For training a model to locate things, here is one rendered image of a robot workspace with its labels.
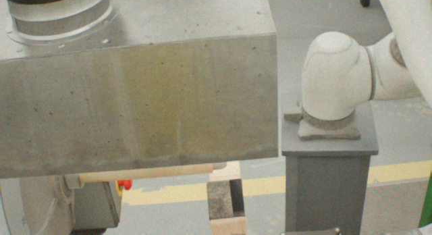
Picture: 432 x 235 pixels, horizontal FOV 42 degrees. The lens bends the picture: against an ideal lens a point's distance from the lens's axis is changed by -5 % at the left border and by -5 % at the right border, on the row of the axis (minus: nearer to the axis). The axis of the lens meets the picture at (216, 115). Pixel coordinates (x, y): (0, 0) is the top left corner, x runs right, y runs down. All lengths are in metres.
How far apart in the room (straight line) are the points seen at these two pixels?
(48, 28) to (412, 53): 0.64
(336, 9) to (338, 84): 2.30
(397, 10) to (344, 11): 2.81
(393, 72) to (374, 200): 1.01
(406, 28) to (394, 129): 1.86
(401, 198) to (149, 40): 2.09
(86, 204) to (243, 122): 0.63
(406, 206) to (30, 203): 1.95
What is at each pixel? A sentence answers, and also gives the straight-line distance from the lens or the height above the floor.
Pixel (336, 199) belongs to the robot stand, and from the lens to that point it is 1.80.
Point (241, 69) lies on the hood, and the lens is 0.53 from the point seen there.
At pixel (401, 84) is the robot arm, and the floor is 0.89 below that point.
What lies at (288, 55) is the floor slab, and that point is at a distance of 3.36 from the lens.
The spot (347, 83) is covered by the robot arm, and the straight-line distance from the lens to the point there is 1.59.
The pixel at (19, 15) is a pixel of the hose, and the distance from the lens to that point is 0.56.
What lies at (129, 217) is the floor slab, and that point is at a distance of 2.48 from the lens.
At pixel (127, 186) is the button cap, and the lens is 1.18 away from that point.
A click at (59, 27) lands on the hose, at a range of 0.54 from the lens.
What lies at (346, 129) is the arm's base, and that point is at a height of 0.72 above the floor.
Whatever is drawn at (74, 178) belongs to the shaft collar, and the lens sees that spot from 0.80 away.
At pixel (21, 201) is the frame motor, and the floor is 1.31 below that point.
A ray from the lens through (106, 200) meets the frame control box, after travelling 1.13.
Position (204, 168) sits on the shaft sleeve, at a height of 1.25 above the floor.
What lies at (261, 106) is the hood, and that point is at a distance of 0.55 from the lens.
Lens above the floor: 1.78
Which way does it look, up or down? 37 degrees down
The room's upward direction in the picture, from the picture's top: 5 degrees counter-clockwise
